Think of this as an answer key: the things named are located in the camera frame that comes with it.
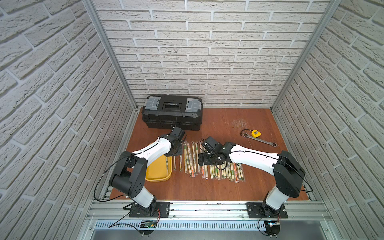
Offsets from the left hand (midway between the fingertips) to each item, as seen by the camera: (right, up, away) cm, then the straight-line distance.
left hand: (177, 149), depth 91 cm
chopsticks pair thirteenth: (+9, -11, -3) cm, 15 cm away
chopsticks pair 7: (+28, -12, -4) cm, 31 cm away
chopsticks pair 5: (+34, -12, -3) cm, 36 cm away
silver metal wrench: (+64, +2, +7) cm, 64 cm away
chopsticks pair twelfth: (+11, -5, +1) cm, 12 cm away
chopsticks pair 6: (+31, -12, -4) cm, 34 cm away
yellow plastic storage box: (-11, -12, -4) cm, 17 cm away
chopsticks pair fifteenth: (+2, -8, -1) cm, 8 cm away
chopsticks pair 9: (+22, -12, -4) cm, 26 cm away
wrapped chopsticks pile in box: (-6, -10, -3) cm, 12 cm away
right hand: (+18, -6, -6) cm, 19 cm away
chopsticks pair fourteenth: (+5, -5, +1) cm, 7 cm away
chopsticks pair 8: (+25, -13, -5) cm, 28 cm away
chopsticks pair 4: (+36, -12, -4) cm, 38 cm away
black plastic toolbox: (-7, +23, +2) cm, 25 cm away
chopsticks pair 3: (+38, -13, -5) cm, 41 cm away
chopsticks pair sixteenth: (-1, -7, -4) cm, 8 cm away
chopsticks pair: (+17, -11, -3) cm, 20 cm away
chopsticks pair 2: (+21, -12, -4) cm, 24 cm away
